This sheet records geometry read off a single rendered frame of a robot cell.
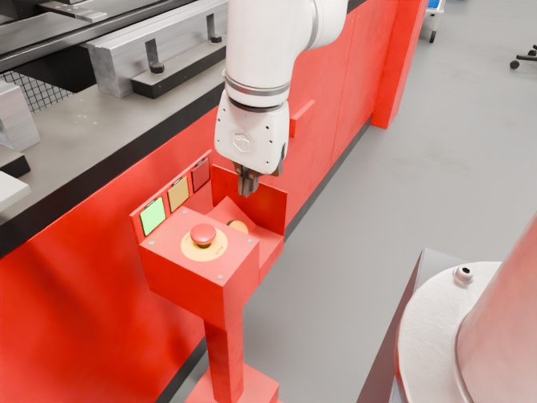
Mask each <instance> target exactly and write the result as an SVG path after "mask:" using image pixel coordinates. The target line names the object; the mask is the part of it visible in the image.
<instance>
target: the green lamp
mask: <svg viewBox="0 0 537 403"><path fill-rule="evenodd" d="M141 219H142V222H143V226H144V229H145V235H147V234H148V233H149V232H150V231H151V230H153V229H154V228H155V227H156V226H157V225H158V224H160V223H161V222H162V221H163V220H164V219H165V213H164V208H163V204H162V200H161V198H159V199H158V200H157V201H155V202H154V203H153V204H152V205H151V206H150V207H149V208H148V209H146V210H145V211H144V212H143V213H141Z"/></svg>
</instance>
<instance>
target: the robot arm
mask: <svg viewBox="0 0 537 403"><path fill-rule="evenodd" d="M347 5H348V0H229V2H228V24H227V46H226V67H225V69H224V70H223V73H222V77H223V78H225V90H224V91H223V94H222V96H221V101H220V105H219V108H218V112H217V122H216V129H215V141H214V144H215V149H216V151H217V152H218V153H219V154H221V155H222V156H224V157H226V158H229V159H230V160H231V162H232V163H233V164H234V167H235V172H236V173H237V174H238V178H237V185H238V194H240V195H244V197H245V198H247V197H248V196H249V195H250V194H251V193H254V192H255V191H256V190H257V188H258V183H259V177H260V176H263V175H265V174H267V175H270V176H274V177H279V176H280V175H281V174H282V172H283V165H282V161H283V160H284V159H285V156H286V152H287V147H288V130H289V112H288V102H287V101H286V99H287V98H288V94H289V88H290V83H291V78H292V69H293V64H294V62H295V60H296V57H297V56H298V55H299V53H301V52H303V51H307V50H314V49H317V48H321V47H324V46H327V45H329V44H331V43H332V42H334V41H335V40H336V39H337V38H338V37H339V35H340V33H341V31H342V29H343V27H344V22H345V18H346V12H347ZM394 358H395V370H396V381H397V385H398V388H399V391H400V397H401V401H402V403H537V210H536V211H535V212H534V214H533V215H532V217H531V219H530V220H529V222H528V223H527V225H526V226H525V228H524V229H523V231H522V233H521V234H520V235H519V237H518V238H517V240H516V241H515V244H514V245H513V246H512V247H511V249H510V251H509V252H508V254H507V256H506V257H505V258H504V260H503V262H497V261H480V262H474V263H467V264H462V265H458V266H455V267H451V268H449V269H445V270H443V271H442V272H440V273H438V274H436V275H435V276H433V277H430V278H429V279H428V280H427V281H426V282H425V283H423V284H422V285H421V287H419V288H418V289H417V290H416V291H415V293H414V294H413V296H412V298H411V299H410V301H409V302H408V303H407V305H406V307H405V309H404V312H403V315H402V317H401V319H400V323H399V325H398V328H397V331H396V342H395V348H394Z"/></svg>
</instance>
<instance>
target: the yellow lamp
mask: <svg viewBox="0 0 537 403"><path fill-rule="evenodd" d="M188 197H189V191H188V185H187V178H186V177H184V178H183V179H182V180H181V181H179V182H178V183H177V184H176V185H175V186H174V187H173V188H172V189H170V190H169V200H170V205H171V210H172V212H173V211H174V210H175V209H176V208H177V207H178V206H179V205H180V204H181V203H182V202H184V201H185V200H186V199H187V198H188Z"/></svg>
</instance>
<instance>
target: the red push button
mask: <svg viewBox="0 0 537 403"><path fill-rule="evenodd" d="M216 235H217V231H216V230H215V228H214V227H213V226H212V225H210V224H207V223H201V224H198V225H195V226H194V227H193V228H192V229H191V231H190V237H191V239H192V240H193V241H194V242H195V243H197V246H198V247H200V248H202V249H206V248H208V247H210V246H211V244H212V242H211V241H213V240H214V238H215V237H216Z"/></svg>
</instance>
